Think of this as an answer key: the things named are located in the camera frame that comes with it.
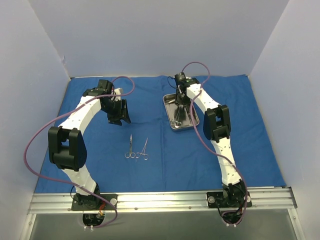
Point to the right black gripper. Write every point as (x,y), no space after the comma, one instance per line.
(180,100)

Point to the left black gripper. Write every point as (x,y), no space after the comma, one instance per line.
(118,113)

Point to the blue surgical drape cloth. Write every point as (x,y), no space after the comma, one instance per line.
(178,160)

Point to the stainless steel instrument tray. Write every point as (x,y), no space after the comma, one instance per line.
(185,116)

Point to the steel surgical scissors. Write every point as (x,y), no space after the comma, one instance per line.
(130,153)

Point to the steel forceps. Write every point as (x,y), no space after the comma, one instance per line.
(176,116)
(143,153)

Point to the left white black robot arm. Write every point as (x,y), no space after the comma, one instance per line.
(66,145)

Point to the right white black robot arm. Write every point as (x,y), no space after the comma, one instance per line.
(216,129)

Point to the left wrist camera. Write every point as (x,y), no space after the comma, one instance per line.
(118,92)

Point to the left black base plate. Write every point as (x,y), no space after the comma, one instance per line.
(90,202)

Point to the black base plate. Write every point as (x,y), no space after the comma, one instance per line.
(90,202)
(222,199)

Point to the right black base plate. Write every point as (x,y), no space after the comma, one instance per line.
(222,199)

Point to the aluminium front rail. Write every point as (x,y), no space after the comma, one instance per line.
(263,198)

